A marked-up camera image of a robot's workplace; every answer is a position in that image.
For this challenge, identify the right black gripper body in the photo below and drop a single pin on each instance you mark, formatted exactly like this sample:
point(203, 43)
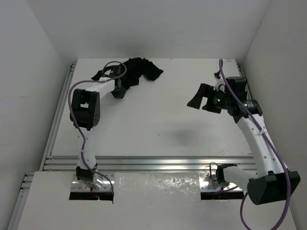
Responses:
point(219, 98)

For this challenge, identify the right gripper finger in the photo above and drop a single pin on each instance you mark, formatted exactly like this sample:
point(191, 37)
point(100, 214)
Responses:
point(210, 105)
point(195, 102)

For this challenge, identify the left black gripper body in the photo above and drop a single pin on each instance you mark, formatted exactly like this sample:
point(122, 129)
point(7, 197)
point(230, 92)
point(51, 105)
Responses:
point(119, 89)

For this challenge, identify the black t shirt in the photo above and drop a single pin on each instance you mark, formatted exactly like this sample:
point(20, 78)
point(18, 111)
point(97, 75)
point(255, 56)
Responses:
point(134, 69)

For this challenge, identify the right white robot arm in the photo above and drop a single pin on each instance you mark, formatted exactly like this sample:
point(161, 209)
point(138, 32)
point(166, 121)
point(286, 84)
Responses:
point(273, 181)

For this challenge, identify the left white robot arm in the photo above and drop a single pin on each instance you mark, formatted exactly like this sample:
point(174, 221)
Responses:
point(84, 101)

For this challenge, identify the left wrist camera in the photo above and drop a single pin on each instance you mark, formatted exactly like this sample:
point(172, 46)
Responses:
point(113, 71)

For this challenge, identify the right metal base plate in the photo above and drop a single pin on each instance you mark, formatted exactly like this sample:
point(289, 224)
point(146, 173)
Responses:
point(208, 185)

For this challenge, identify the metal base plate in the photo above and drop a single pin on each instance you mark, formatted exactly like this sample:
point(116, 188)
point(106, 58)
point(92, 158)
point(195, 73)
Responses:
point(99, 184)
point(208, 185)

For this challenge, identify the aluminium rail frame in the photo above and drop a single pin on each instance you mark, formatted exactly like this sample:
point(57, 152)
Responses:
point(52, 162)

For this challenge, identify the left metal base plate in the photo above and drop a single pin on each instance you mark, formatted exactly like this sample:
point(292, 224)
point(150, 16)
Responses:
point(99, 184)

